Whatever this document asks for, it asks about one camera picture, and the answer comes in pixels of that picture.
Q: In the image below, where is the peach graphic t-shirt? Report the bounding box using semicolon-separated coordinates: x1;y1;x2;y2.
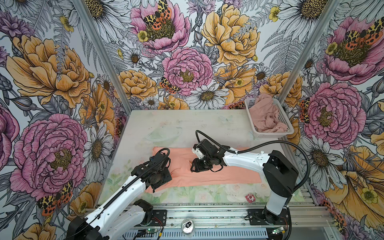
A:
146;148;262;194

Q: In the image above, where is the white plastic laundry basket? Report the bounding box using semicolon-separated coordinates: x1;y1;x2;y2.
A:
245;98;294;139

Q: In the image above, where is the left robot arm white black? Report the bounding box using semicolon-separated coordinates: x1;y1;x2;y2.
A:
66;148;172;240

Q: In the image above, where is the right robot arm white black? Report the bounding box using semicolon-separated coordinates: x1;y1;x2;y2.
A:
191;139;299;225

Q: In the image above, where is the small red white card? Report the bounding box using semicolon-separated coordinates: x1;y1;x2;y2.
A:
245;193;256;203

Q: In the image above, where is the left green circuit board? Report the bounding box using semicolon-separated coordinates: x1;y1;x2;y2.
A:
138;229;160;235

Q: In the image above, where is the green circuit board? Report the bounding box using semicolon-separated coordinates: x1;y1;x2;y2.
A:
271;227;286;235
138;229;160;235

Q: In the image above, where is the silver drink can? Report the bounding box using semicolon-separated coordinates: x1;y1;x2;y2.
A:
181;219;196;237

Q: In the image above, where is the dusty pink garment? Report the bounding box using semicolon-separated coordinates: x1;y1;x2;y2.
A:
249;94;288;133

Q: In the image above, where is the right green circuit board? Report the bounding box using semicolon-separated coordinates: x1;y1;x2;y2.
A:
271;227;286;235

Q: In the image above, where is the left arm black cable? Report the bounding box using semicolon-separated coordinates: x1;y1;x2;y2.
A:
64;147;171;240

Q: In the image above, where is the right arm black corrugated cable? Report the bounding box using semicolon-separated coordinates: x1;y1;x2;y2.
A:
194;130;311;240

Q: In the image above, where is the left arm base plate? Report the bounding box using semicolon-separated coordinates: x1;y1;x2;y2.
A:
141;210;168;227

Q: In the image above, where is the aluminium frame rail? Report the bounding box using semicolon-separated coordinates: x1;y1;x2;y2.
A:
154;204;334;229

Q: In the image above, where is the white slotted cable duct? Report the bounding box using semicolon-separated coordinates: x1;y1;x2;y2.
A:
121;228;269;240

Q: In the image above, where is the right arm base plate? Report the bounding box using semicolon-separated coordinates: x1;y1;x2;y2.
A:
245;209;291;226

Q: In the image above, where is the left aluminium corner post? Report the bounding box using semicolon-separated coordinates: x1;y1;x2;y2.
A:
74;1;132;116

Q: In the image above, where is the aluminium corner post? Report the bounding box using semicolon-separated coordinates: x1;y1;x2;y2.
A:
74;1;132;116
277;0;341;104

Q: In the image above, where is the right aluminium corner post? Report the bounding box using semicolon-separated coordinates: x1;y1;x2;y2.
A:
277;0;341;104

